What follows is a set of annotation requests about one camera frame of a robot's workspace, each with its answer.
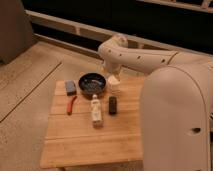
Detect black rectangular block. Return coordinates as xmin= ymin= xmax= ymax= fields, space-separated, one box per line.
xmin=109 ymin=96 xmax=117 ymax=114

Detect grey blue sponge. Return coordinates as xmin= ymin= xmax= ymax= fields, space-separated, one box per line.
xmin=65 ymin=80 xmax=76 ymax=96

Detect grey upholstered chair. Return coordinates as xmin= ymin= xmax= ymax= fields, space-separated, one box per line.
xmin=0 ymin=0 xmax=36 ymax=64

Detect white window railing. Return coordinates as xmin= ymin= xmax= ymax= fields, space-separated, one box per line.
xmin=26 ymin=10 xmax=204 ymax=55

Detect wooden table board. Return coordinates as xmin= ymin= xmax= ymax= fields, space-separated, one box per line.
xmin=40 ymin=77 xmax=144 ymax=168

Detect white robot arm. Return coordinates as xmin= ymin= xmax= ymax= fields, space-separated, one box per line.
xmin=98 ymin=34 xmax=213 ymax=171

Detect red handled tool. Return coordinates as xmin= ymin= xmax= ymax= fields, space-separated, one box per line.
xmin=67 ymin=96 xmax=77 ymax=115

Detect white ceramic cup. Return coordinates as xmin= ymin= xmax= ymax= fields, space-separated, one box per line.
xmin=107 ymin=75 xmax=120 ymax=93

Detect white plastic bottle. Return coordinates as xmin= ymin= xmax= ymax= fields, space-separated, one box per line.
xmin=91 ymin=94 xmax=103 ymax=127

